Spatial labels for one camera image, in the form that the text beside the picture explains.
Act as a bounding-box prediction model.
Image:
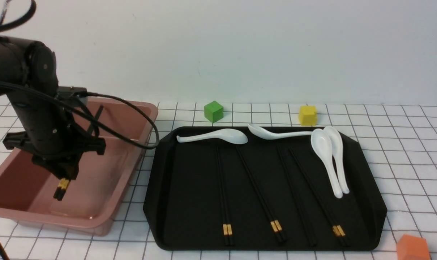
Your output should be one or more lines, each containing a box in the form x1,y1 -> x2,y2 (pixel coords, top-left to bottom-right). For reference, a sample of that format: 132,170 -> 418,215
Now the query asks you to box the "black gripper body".
3,120 -> 106,170

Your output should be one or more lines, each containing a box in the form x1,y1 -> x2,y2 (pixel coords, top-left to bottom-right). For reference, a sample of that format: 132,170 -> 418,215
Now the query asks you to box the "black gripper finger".
50,161 -> 79,180

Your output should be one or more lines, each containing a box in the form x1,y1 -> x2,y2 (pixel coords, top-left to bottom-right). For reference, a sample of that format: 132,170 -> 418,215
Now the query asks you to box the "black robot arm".
0,36 -> 106,180

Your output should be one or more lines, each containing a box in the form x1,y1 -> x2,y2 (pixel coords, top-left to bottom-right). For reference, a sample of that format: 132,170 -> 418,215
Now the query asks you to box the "pink plastic bin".
0,97 -> 159,237

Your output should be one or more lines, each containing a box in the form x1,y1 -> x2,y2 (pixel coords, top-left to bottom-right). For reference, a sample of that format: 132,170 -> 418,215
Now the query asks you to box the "black plastic tray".
143,126 -> 387,251

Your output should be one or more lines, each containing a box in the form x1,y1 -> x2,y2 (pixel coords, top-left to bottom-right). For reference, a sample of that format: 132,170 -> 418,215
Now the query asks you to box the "green cube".
204,101 -> 224,123

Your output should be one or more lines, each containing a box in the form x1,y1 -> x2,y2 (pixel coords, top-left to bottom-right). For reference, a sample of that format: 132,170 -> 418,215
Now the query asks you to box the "white spoon left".
176,129 -> 248,145

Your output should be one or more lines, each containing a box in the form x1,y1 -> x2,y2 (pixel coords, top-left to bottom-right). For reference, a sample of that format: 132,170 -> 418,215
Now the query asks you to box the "white spoon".
310,129 -> 343,199
248,124 -> 312,140
324,126 -> 350,194
176,129 -> 248,145

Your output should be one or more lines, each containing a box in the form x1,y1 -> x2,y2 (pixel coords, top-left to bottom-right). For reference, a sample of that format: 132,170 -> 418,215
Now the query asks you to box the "white spoon top middle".
248,124 -> 312,140

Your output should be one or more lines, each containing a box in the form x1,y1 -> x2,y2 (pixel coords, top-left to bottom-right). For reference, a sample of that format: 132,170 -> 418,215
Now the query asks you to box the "yellow cube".
298,105 -> 317,126

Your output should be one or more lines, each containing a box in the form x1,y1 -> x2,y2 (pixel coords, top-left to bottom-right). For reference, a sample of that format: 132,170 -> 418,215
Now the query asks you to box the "white spoon front right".
310,129 -> 343,199

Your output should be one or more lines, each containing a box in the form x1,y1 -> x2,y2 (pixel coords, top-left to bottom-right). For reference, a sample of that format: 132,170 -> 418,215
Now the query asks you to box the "white spoon rear right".
324,126 -> 350,194

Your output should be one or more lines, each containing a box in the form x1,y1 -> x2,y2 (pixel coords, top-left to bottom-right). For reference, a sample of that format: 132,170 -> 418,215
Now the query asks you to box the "orange cube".
397,234 -> 431,260

